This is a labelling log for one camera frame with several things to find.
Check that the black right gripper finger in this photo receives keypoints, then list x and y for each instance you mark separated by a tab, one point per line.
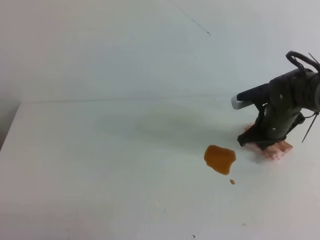
271	144
252	135

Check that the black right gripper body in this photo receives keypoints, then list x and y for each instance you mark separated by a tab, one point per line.
288	95

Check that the pink white striped rag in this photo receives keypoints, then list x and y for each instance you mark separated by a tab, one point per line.
274	152

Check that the brown coffee stain puddle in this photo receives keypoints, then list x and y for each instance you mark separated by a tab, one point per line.
219	158

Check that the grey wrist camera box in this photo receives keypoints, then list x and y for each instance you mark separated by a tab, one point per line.
257	95

